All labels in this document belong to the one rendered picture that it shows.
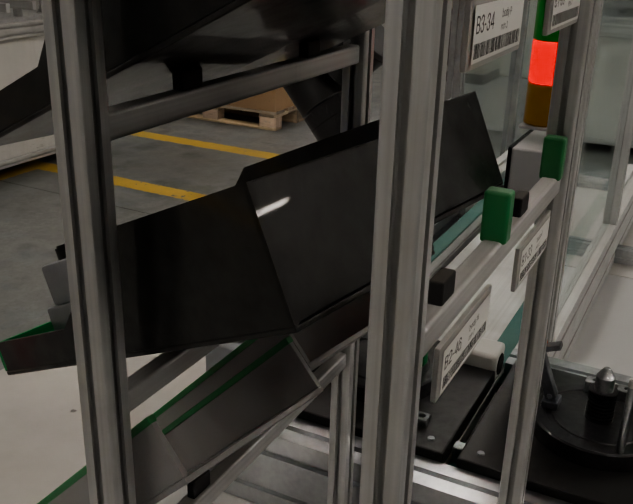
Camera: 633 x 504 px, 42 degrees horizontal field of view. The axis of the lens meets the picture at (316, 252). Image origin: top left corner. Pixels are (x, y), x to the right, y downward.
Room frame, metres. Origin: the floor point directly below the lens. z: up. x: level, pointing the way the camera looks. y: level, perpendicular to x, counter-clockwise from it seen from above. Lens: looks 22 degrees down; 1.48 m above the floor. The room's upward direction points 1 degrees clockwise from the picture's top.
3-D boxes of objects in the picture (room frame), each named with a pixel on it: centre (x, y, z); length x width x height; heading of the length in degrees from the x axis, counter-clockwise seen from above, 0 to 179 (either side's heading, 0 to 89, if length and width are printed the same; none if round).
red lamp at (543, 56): (1.00, -0.28, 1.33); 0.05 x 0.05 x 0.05
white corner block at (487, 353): (0.92, -0.22, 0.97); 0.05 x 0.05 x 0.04; 63
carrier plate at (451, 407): (0.88, -0.08, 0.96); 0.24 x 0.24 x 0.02; 63
